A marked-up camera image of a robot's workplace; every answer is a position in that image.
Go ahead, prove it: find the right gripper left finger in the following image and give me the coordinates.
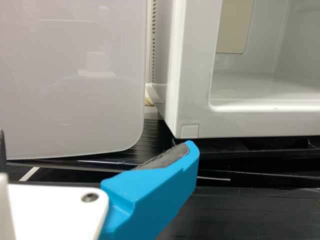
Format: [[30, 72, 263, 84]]
[[0, 128, 8, 173]]

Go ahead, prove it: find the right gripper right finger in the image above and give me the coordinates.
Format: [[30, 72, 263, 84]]
[[99, 140, 201, 240]]

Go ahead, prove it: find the white incubator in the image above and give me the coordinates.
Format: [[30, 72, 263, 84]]
[[147, 0, 320, 140]]

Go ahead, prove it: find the white box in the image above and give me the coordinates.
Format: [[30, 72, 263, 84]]
[[0, 0, 148, 161]]

